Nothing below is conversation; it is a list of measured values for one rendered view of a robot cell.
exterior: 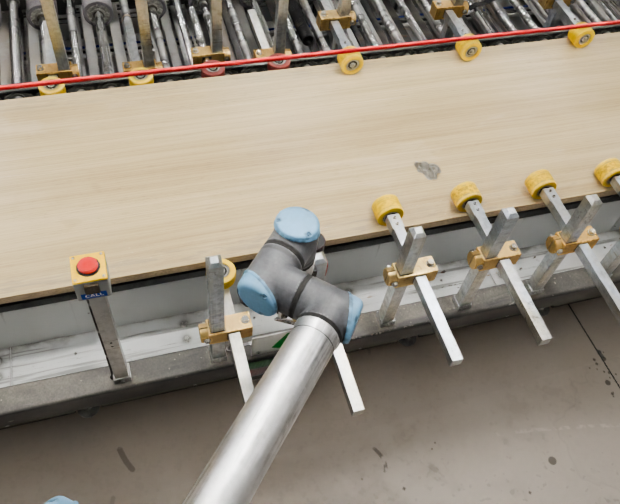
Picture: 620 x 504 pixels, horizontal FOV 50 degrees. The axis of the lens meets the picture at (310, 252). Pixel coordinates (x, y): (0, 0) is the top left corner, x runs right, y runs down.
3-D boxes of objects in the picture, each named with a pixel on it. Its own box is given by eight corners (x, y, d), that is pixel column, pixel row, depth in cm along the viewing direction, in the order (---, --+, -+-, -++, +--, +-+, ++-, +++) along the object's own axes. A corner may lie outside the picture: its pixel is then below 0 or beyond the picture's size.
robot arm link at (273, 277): (287, 305, 118) (317, 256, 125) (231, 278, 121) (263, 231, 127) (284, 330, 126) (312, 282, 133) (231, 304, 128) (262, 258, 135)
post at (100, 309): (131, 380, 177) (105, 292, 140) (113, 384, 176) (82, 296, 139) (129, 365, 179) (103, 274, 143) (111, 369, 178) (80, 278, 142)
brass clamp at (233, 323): (253, 338, 175) (253, 328, 171) (202, 348, 172) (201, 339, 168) (247, 318, 178) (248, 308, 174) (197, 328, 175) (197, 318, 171)
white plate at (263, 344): (339, 337, 191) (344, 320, 182) (251, 356, 184) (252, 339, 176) (339, 336, 191) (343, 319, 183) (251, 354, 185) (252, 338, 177)
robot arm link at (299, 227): (263, 228, 127) (287, 193, 132) (262, 264, 137) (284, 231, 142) (307, 248, 125) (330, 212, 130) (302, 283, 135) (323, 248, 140)
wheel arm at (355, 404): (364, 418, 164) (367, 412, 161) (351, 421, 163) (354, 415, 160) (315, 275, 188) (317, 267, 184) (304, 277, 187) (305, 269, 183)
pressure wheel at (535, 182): (555, 178, 195) (530, 190, 197) (558, 191, 201) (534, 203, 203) (546, 163, 198) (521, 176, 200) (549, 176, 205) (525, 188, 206)
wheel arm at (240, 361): (262, 427, 161) (263, 421, 157) (249, 431, 160) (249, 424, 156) (225, 281, 184) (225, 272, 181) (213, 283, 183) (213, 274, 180)
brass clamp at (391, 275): (434, 282, 178) (439, 272, 174) (388, 291, 175) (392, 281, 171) (426, 264, 182) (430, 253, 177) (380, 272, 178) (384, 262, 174)
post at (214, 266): (225, 361, 184) (223, 264, 145) (212, 363, 184) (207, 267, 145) (222, 350, 186) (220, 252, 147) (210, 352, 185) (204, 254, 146)
